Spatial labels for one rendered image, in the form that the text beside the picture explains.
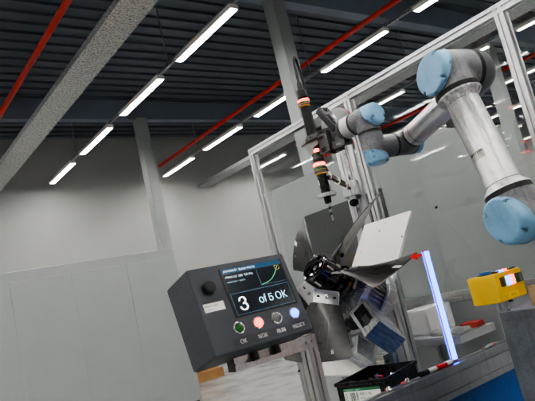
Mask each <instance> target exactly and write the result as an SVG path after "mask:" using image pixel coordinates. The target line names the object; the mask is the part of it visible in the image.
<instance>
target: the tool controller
mask: <svg viewBox="0 0 535 401"><path fill-rule="evenodd" d="M245 290H249V292H250V295H251V297H252V300H253V302H254V305H255V307H256V312H253V313H247V314H244V315H240V316H237V313H236V310H235V307H234V305H233V303H232V299H231V297H230V294H234V293H237V292H241V291H245ZM167 293H168V295H169V298H170V302H171V305H172V307H173V310H174V314H175V317H176V319H177V323H178V327H179V329H180V332H181V335H182V339H183V341H184V344H185V348H186V351H187V353H188V356H189V360H190V363H191V365H192V368H193V371H194V372H200V371H203V370H206V369H209V368H213V367H216V366H219V365H222V364H227V363H228V362H229V361H230V360H232V359H234V358H237V357H239V356H244V355H247V354H249V353H250V356H251V358H252V361H256V360H259V359H260V356H259V353H258V352H257V351H260V350H263V349H266V348H270V347H271V348H272V351H273V353H274V355H275V354H278V353H280V352H282V351H281V349H280V347H279V345H281V344H283V343H286V342H288V341H293V340H296V339H297V338H299V337H301V336H302V335H303V334H305V333H307V332H309V331H311V330H312V325H311V323H310V320H309V318H308V316H307V312H306V310H305V309H304V306H303V303H302V301H301V299H300V297H299V293H298V291H297V290H296V287H295V284H294V282H293V280H292V277H291V274H290V272H289V270H288V268H287V265H286V263H285V261H284V258H283V256H282V255H281V254H278V255H269V256H264V257H260V258H255V259H247V260H243V261H238V262H233V263H225V264H221V265H216V266H211V267H203V268H198V269H194V270H189V271H186V272H185V273H184V274H183V275H182V276H181V277H180V278H179V279H178V280H177V281H176V282H175V283H174V284H173V285H172V286H171V287H170V288H169V289H168V291H167ZM292 307H295V308H296V309H298V311H299V317H298V318H297V319H293V318H292V317H291V316H290V315H289V309H290V308H292ZM274 312H278V313H280V314H281V316H282V319H283V320H282V321H281V323H279V324H276V323H274V322H273V321H272V319H271V314H272V313H274ZM254 317H261V318H262V319H263V320H264V327H263V328H262V329H257V328H256V327H255V326H254V325H253V324H252V320H253V318H254ZM237 321H240V322H242V323H243V324H244V327H245V331H244V332H243V333H242V334H237V333H235V332H234V330H233V324H234V323H235V322H237Z"/></svg>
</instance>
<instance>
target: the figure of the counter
mask: <svg viewBox="0 0 535 401"><path fill-rule="evenodd" d="M230 297H231V299H232V303H233V305H234V307H235V310H236V313H237V316H240V315H244V314H247V313H253V312H256V307H255V305H254V302H253V300H252V297H251V295H250V292H249V290H245V291H241V292H237V293H234V294H230Z"/></svg>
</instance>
